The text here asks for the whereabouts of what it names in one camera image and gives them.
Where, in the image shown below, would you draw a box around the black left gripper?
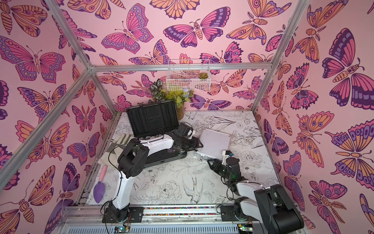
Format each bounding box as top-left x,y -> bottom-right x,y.
181,138 -> 205,153

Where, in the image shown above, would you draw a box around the pink square poker case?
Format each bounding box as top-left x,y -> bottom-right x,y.
194,129 -> 231,161

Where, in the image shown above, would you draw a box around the dark grey poker case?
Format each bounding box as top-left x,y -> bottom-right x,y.
127,100 -> 188,168

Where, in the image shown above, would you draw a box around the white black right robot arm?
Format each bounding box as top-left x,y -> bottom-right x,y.
207,157 -> 304,234

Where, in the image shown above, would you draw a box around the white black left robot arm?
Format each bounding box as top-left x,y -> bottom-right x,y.
112,123 -> 204,211

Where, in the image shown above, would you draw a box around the colourful poker chips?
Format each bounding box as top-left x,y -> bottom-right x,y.
138,134 -> 164,141

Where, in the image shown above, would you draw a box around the amber glass plant vase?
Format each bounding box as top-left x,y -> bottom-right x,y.
177,106 -> 185,121

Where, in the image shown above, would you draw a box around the artificial green leafy plant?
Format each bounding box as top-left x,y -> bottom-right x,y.
150,79 -> 193,108

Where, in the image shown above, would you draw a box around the small green succulent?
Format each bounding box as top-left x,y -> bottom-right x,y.
198,72 -> 209,80

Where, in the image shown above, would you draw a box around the purple pink garden trowel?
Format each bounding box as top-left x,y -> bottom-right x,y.
93,165 -> 108,204

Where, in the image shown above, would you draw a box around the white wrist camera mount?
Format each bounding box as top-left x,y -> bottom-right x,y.
222,150 -> 233,165

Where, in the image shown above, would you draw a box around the white wire wall basket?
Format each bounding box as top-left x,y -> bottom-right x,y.
166,58 -> 211,91

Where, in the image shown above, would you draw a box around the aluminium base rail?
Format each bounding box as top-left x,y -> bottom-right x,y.
55,204 -> 268,234

